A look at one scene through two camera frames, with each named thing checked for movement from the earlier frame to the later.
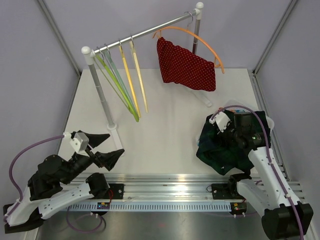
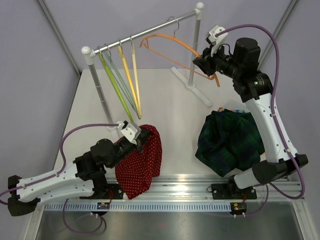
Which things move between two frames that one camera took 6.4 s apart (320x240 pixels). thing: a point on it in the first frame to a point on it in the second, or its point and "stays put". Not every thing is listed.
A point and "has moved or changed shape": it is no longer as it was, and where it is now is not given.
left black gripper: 103,159 to 140,139
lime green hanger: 102,62 has moved or changed shape
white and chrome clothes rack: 89,53 stays put
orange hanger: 158,33 to 145,43
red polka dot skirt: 178,65 to 135,175
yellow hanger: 129,79 stays put
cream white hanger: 139,73 to 138,100
